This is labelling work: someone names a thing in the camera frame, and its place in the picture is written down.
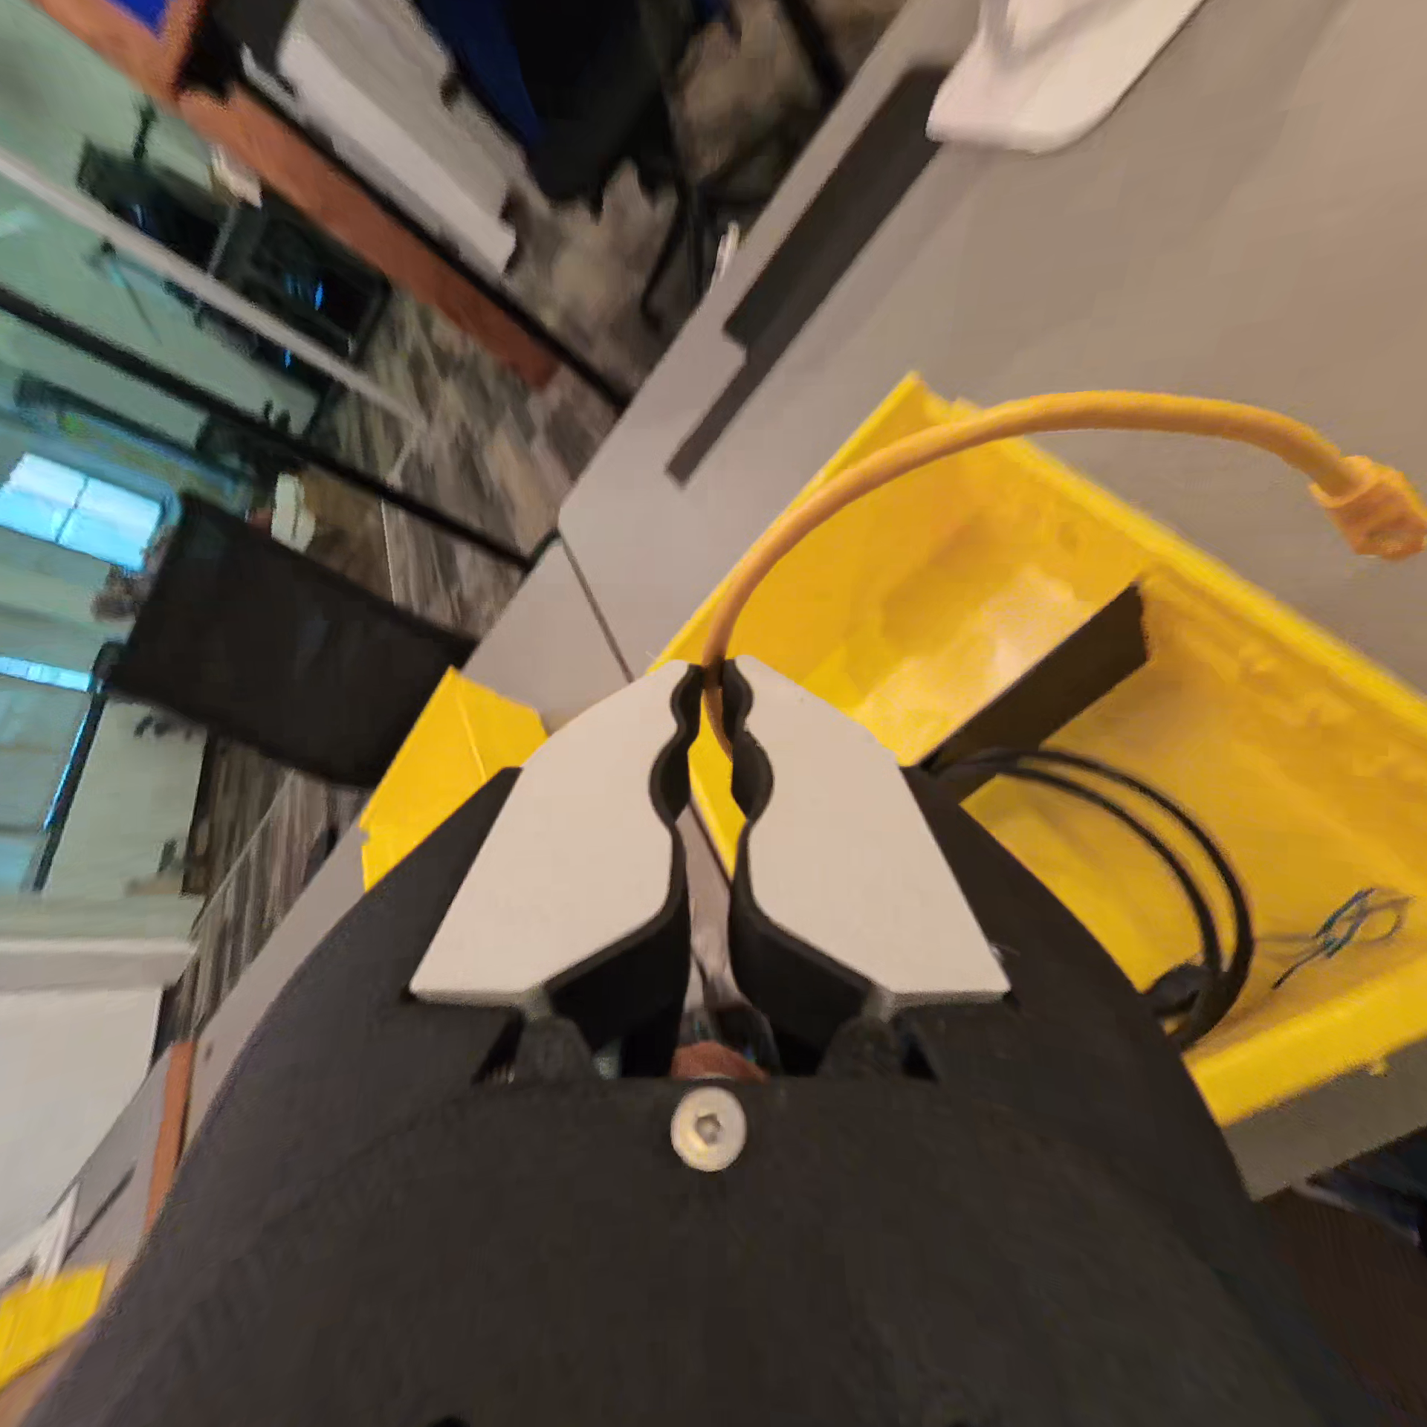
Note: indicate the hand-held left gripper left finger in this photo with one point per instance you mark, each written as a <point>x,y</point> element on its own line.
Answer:
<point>558,871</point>

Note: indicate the black bin divider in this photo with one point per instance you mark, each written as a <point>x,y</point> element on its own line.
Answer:
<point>1059,681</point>

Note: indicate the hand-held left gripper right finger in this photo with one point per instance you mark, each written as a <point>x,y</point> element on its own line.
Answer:
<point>859,871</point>

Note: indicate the yellow divided plastic bin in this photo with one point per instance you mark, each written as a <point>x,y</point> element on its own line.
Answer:
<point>1282,725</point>

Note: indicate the long wooden desk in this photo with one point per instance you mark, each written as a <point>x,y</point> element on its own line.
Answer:
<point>368,236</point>

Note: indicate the white stand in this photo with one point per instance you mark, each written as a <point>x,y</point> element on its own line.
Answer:
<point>1059,67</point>

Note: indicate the blue twist tie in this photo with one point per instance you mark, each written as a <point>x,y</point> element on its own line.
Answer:
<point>1338,932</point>

